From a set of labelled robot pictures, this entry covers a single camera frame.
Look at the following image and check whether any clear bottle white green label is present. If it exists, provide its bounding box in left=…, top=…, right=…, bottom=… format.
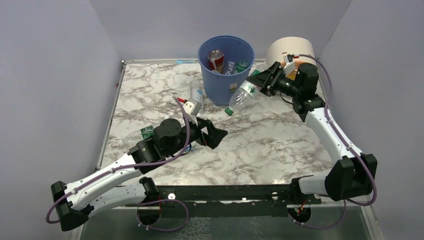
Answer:
left=224, top=80, right=262, bottom=116

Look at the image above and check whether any green floral label bottle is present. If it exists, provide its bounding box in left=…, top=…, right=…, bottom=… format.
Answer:
left=235, top=60, right=250, bottom=73

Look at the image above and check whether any upright-lying bottle blue white label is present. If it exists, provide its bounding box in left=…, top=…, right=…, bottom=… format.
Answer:
left=189, top=79, right=204, bottom=108

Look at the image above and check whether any gold red snack packet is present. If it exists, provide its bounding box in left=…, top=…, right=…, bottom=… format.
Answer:
left=207, top=49, right=225, bottom=74

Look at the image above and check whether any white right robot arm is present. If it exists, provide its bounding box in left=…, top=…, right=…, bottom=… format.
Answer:
left=246, top=62, right=378, bottom=205

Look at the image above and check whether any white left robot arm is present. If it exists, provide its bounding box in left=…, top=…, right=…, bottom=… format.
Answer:
left=45, top=117, right=228, bottom=232

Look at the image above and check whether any blue plastic bin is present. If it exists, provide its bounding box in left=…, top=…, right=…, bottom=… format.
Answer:
left=197, top=35, right=255, bottom=106

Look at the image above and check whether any clear bottle white cap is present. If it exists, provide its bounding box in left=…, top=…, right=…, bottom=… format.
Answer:
left=163, top=115, right=185, bottom=125

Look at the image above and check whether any round pastel drawer cabinet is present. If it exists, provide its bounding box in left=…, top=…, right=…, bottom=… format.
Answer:
left=266, top=36, right=315, bottom=67

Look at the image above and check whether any clear bottle dark green label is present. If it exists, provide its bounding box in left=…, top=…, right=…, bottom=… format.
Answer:
left=118, top=125, right=155, bottom=146

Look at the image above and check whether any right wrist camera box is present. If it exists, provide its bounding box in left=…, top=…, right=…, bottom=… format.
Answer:
left=283, top=53, right=301, bottom=81

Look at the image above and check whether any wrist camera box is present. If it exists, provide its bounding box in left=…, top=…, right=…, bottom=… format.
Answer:
left=283, top=53, right=301, bottom=81
left=177, top=97, right=202, bottom=126

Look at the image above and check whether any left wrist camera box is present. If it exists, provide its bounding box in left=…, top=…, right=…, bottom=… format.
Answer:
left=177, top=97, right=202, bottom=126

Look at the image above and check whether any black aluminium mounting rail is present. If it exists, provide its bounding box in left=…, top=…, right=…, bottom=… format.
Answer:
left=78, top=184, right=372, bottom=226

